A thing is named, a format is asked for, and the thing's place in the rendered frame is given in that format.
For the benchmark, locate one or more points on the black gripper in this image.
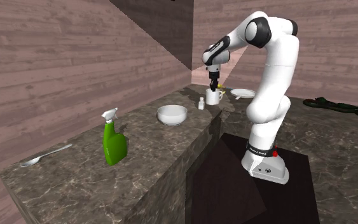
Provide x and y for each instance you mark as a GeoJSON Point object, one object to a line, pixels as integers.
{"type": "Point", "coordinates": [213, 76]}

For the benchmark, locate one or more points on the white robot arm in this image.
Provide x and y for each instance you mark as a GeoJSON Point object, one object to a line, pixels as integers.
{"type": "Point", "coordinates": [273, 77]}

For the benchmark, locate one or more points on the white mug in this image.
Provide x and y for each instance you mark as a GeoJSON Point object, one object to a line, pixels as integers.
{"type": "Point", "coordinates": [212, 97]}

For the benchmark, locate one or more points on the small white bottle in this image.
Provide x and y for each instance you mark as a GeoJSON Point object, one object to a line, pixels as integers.
{"type": "Point", "coordinates": [201, 104]}

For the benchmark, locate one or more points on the white plate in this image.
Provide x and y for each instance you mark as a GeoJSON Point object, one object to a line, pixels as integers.
{"type": "Point", "coordinates": [243, 92]}

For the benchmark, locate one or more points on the white bowl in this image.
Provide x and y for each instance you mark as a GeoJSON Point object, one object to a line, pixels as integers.
{"type": "Point", "coordinates": [172, 114]}

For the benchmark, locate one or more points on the dark robot stand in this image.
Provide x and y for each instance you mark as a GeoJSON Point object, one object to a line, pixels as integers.
{"type": "Point", "coordinates": [247, 192]}

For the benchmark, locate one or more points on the green spray bottle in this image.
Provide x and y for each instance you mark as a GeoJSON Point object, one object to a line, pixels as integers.
{"type": "Point", "coordinates": [114, 146]}

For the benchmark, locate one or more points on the dark green toy snake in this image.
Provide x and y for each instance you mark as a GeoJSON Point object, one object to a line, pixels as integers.
{"type": "Point", "coordinates": [333, 105]}

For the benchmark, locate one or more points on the silver spoon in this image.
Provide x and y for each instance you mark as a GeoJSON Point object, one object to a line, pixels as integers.
{"type": "Point", "coordinates": [42, 154]}

